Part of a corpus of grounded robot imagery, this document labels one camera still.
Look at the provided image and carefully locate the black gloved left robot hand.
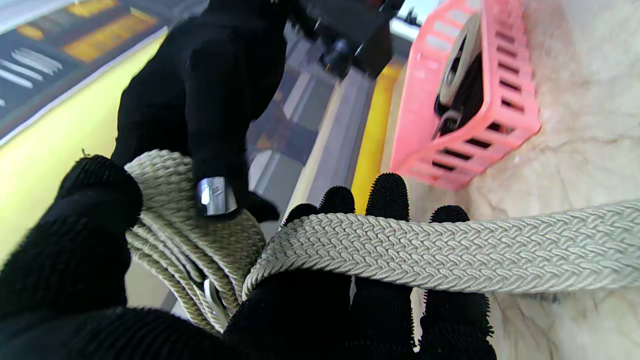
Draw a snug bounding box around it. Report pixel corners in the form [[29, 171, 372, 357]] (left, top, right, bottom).
[[0, 155, 497, 360]]

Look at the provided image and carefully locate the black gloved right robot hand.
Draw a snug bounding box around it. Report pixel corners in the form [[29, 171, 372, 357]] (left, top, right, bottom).
[[111, 0, 321, 223]]

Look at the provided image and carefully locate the beige woven belt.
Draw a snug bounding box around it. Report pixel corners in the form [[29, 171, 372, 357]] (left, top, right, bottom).
[[432, 12, 483, 141], [124, 149, 640, 335]]

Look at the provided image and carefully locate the pink plastic mesh basket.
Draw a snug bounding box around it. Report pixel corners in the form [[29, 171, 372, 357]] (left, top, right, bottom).
[[390, 0, 542, 192]]

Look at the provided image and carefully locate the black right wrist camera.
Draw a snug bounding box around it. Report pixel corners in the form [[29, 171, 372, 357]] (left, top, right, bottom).
[[300, 0, 406, 81]]

